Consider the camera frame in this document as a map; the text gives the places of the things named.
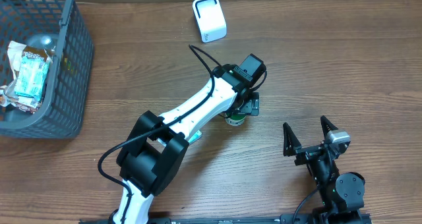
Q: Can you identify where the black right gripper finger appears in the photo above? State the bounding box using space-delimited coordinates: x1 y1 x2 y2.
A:
283 123 302 156
320 115 338 138

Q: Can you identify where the green lidded jar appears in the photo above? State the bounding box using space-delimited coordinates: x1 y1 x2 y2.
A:
225 115 246 126

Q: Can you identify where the small teal tissue pack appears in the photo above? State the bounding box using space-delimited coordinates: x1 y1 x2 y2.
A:
189 130 202 144

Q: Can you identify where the yellow oil bottle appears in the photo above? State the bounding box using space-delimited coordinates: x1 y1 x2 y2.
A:
25 34 77 74

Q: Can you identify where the green flushable wipes pack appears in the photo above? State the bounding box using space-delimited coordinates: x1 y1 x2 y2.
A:
15 55 50 101

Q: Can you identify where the brown mixed nuts bag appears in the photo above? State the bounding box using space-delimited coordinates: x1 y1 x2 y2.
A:
1 41 52 113

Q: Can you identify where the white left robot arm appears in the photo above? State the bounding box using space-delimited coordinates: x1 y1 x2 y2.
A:
108 60 267 223

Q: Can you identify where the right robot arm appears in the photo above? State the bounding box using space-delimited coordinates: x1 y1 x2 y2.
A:
283 116 371 223

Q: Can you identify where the white barcode scanner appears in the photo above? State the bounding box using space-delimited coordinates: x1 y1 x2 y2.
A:
192 0 227 43

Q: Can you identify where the dark grey plastic basket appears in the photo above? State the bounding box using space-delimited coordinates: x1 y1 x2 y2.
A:
1 0 94 139

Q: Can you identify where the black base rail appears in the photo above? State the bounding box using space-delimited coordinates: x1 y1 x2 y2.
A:
78 214 373 224

